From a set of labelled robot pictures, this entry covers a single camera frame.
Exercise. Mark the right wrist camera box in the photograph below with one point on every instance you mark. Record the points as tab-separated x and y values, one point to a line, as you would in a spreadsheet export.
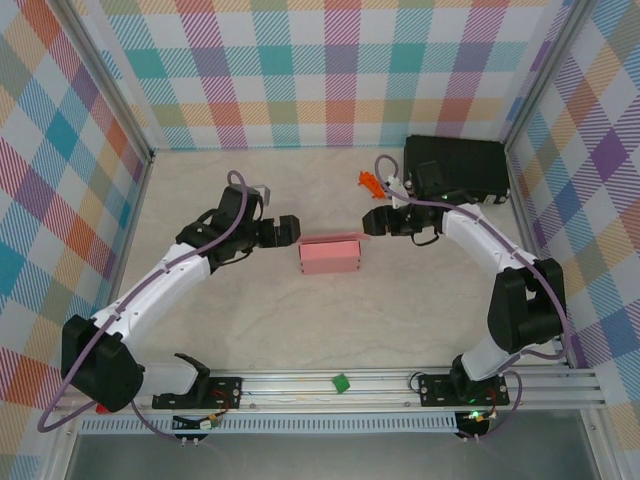
397	192

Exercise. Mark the wide aluminium base rail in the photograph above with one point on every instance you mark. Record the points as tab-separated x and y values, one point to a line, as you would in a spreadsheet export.
300	400

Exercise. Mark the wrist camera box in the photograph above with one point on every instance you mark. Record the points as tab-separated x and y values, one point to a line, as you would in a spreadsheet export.
260	195
397	192

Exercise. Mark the red rectangular toy brick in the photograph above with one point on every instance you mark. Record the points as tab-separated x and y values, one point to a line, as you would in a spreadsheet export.
103	409

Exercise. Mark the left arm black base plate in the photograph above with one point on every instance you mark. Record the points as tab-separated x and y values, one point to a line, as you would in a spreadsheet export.
225	392

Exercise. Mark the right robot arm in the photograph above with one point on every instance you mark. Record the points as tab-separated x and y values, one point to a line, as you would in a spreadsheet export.
475	240

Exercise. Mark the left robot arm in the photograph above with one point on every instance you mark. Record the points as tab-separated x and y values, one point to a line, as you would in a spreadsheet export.
165	280

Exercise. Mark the pink paper box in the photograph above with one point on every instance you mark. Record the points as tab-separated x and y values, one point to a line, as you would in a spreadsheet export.
330	257

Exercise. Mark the small green block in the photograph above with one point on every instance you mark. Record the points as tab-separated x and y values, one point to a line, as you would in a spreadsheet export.
341	383

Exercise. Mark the aluminium frame side rail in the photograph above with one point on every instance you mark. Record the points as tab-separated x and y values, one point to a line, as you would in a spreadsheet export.
522	200
136	210

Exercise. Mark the orange toy chassis brick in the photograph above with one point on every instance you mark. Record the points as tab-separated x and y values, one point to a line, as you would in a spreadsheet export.
371	184

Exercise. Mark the grey sheet metal panel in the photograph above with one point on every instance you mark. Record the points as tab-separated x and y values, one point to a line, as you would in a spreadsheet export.
325	460

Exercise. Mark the aluminium frame post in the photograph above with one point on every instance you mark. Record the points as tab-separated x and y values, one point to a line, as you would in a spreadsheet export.
542	75
110	75

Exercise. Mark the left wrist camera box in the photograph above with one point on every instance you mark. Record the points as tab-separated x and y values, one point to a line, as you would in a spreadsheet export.
260	195

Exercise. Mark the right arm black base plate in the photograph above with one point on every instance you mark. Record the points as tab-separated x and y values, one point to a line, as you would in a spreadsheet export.
435	392

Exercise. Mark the black ribbed carry case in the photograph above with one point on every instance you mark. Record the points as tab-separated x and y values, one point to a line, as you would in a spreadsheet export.
475	160

